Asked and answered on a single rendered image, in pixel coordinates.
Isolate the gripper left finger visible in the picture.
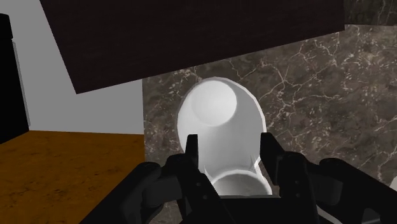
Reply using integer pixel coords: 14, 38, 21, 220
80, 134, 234, 224

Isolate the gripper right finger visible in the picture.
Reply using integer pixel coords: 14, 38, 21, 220
260, 132, 397, 224

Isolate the white cup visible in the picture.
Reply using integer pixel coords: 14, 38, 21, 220
176, 76, 274, 197

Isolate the dark wooden cabinet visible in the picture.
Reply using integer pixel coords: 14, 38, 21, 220
39, 0, 346, 95

